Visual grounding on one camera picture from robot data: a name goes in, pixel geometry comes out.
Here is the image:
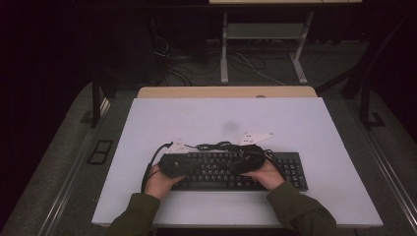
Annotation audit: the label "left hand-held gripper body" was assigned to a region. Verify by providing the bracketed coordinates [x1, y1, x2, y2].
[157, 140, 191, 180]

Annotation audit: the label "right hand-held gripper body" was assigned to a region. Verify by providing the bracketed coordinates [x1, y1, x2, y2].
[229, 131, 274, 175]

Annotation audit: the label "black keyboard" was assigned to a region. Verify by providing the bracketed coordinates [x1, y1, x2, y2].
[170, 150, 309, 193]

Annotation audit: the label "person's left hand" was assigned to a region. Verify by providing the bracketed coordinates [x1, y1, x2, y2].
[144, 163, 186, 201]

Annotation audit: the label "person's right hand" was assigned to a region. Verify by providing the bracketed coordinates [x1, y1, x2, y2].
[241, 159, 286, 192]

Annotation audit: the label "white board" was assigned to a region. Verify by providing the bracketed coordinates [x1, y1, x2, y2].
[91, 96, 384, 228]

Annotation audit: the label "wooden table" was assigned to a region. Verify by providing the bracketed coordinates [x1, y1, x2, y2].
[137, 86, 319, 99]

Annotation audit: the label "black metal stand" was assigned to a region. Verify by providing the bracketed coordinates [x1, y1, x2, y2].
[359, 83, 387, 131]
[90, 73, 103, 129]

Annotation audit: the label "left hand-held gripper black cable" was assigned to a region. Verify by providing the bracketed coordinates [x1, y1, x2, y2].
[141, 142, 174, 195]

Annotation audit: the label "hand-held gripper black cable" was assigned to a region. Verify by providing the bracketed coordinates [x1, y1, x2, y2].
[141, 142, 174, 195]
[264, 151, 286, 180]

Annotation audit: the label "right hand-held gripper black cable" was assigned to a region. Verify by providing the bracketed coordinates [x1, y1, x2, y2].
[264, 151, 286, 180]

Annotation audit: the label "black keyboard cable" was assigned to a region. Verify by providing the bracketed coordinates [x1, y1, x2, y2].
[185, 141, 274, 155]

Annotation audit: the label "black floor socket frame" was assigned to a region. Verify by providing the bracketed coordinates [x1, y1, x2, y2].
[87, 140, 114, 165]

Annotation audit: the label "white floor cable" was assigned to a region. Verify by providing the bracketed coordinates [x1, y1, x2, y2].
[235, 52, 286, 87]

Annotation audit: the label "black floor cables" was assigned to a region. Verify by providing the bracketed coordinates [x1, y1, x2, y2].
[151, 33, 221, 87]

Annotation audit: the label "white metal desk frame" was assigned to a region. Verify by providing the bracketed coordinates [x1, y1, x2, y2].
[219, 11, 315, 86]

